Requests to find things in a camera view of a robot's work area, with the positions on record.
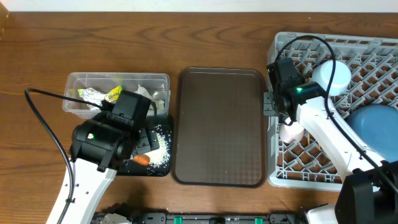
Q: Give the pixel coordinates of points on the crumpled white tissue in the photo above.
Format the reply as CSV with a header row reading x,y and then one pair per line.
x,y
155,97

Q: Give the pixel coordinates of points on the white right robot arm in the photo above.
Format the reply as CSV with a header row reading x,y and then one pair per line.
x,y
369,190

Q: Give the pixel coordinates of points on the pink cup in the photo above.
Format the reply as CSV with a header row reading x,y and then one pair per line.
x,y
289,134

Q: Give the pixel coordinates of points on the spilled white rice pile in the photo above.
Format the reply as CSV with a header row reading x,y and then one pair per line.
x,y
160,158

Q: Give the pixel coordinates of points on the crumpled aluminium foil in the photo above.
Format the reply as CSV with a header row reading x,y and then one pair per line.
x,y
91,95

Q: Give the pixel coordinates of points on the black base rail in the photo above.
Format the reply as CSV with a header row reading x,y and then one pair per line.
x,y
122,213

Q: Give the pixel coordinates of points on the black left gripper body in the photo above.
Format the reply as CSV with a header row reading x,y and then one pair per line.
x,y
148,139

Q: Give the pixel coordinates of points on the brown serving tray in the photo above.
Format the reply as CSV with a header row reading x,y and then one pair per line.
x,y
220,132

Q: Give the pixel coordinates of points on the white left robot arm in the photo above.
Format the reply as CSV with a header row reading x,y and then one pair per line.
x,y
99,147

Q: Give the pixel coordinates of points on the black waste tray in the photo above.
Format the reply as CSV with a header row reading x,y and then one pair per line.
x,y
131,168

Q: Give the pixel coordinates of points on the light blue rice bowl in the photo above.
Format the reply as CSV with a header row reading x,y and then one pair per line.
x,y
341,78

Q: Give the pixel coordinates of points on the yellow snack wrapper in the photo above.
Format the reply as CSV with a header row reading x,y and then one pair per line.
x,y
113,95

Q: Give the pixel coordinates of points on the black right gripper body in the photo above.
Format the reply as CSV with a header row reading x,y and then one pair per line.
x,y
270,107

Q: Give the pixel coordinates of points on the clear plastic bin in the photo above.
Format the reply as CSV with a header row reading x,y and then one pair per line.
x,y
106,81

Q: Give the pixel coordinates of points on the dark blue plate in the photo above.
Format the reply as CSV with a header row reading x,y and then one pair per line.
x,y
376,125

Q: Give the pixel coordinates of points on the orange carrot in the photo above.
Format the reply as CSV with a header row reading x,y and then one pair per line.
x,y
142,159

